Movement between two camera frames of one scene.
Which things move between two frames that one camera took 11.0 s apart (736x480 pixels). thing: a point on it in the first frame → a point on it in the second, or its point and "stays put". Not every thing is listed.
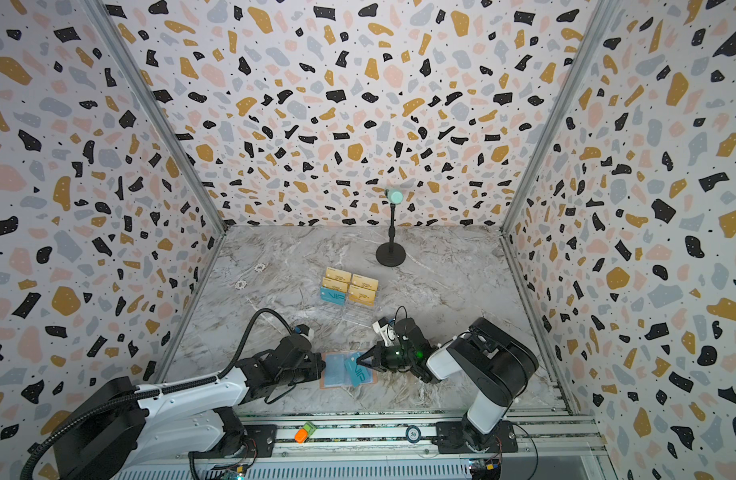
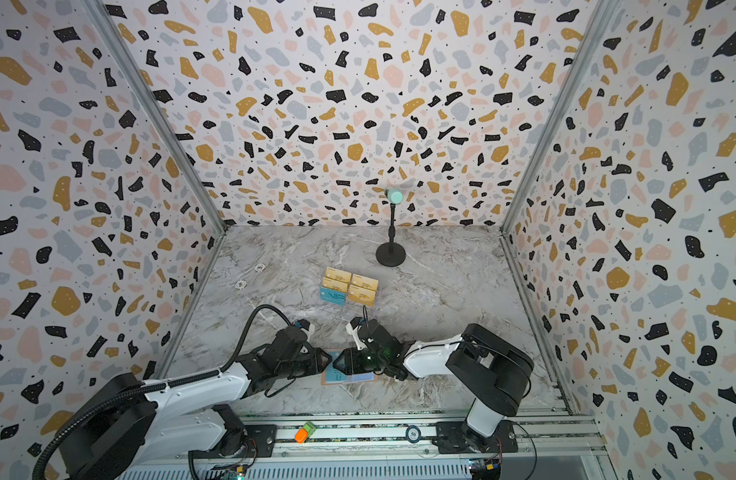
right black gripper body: (381, 357) → (356, 360)
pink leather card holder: (344, 370) stays put
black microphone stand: (392, 253) stays put
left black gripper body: (311, 370) stays put
